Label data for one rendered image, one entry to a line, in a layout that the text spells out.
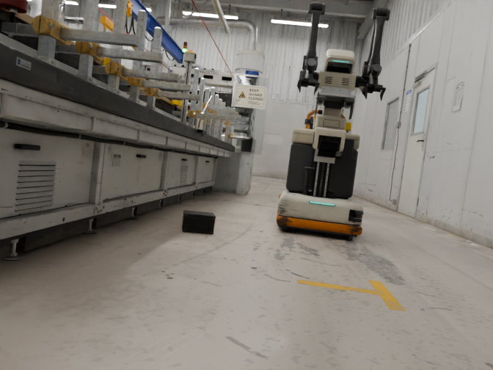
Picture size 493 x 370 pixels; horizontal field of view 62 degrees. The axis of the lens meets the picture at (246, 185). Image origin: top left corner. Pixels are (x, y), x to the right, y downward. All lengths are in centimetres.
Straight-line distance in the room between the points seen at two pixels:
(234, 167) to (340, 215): 333
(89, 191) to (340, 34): 1135
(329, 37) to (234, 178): 765
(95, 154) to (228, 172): 405
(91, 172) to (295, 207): 147
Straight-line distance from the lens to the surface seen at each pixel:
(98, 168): 230
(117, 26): 192
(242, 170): 603
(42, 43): 144
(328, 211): 306
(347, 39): 1302
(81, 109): 165
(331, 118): 314
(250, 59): 1037
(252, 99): 607
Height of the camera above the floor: 48
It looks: 3 degrees down
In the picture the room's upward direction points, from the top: 7 degrees clockwise
